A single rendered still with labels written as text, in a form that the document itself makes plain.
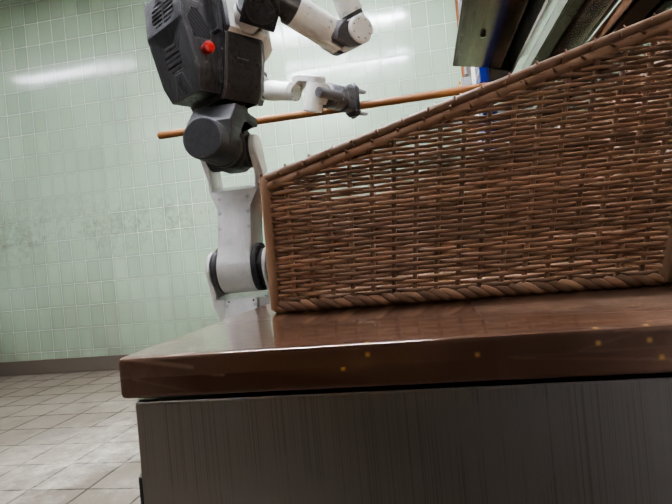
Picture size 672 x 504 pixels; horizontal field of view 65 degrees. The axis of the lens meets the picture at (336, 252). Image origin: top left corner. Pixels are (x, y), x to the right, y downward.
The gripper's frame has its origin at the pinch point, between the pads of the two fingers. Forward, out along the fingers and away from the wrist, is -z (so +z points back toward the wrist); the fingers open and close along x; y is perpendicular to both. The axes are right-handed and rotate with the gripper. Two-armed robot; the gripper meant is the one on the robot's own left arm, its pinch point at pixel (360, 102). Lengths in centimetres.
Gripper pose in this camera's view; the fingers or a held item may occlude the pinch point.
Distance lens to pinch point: 206.3
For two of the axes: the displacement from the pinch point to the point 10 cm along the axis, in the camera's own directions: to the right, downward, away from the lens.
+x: 0.9, 10.0, 0.0
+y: 7.0, -0.7, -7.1
